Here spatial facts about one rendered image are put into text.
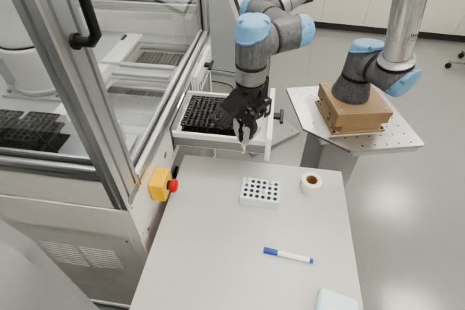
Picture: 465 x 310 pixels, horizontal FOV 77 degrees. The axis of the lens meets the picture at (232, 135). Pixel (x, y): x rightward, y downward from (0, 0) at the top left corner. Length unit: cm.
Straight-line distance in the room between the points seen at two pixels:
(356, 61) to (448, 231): 132
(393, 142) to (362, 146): 13
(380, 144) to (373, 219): 82
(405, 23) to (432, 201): 149
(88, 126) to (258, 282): 58
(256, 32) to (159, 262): 65
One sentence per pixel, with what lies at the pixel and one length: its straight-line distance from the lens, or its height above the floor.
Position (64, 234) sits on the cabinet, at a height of 73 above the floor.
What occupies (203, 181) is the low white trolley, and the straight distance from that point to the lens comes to 104.
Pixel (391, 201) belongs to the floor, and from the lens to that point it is 216.
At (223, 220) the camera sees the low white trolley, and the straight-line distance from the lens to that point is 95.
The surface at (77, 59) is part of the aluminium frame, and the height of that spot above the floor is 134.
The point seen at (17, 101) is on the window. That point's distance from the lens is 67.
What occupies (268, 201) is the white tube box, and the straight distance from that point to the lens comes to 95.
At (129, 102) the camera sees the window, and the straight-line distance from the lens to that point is 75.
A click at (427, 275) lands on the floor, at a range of 198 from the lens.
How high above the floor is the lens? 158
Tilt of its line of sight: 43 degrees down
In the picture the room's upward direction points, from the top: straight up
